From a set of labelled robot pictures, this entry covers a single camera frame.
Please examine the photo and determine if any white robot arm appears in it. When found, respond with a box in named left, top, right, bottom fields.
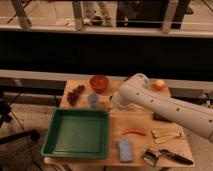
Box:
left=111, top=73, right=213, bottom=143

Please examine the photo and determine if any red bowl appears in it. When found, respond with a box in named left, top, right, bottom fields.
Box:
left=89, top=75, right=109, bottom=93

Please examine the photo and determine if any blue plastic cup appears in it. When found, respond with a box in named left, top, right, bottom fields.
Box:
left=87, top=93, right=99, bottom=108

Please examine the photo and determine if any red grape bunch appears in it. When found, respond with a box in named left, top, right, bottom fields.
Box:
left=67, top=85, right=85, bottom=106

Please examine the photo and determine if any orange fruit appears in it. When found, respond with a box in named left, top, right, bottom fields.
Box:
left=153, top=79, right=166, bottom=91

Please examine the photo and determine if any green plastic tray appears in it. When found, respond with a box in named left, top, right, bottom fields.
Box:
left=41, top=108, right=109, bottom=159

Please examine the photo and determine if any small black block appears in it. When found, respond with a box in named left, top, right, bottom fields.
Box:
left=153, top=113, right=172, bottom=122

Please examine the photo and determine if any orange carrot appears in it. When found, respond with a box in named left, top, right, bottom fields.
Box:
left=122, top=128, right=147, bottom=136

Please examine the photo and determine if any wooden table board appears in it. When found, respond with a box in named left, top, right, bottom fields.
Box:
left=44, top=80, right=195, bottom=168

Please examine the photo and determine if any blue sponge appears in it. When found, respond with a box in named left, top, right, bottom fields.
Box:
left=118, top=139, right=133, bottom=162

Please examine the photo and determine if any black tripod stand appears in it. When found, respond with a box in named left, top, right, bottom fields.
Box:
left=0, top=91, right=41, bottom=171

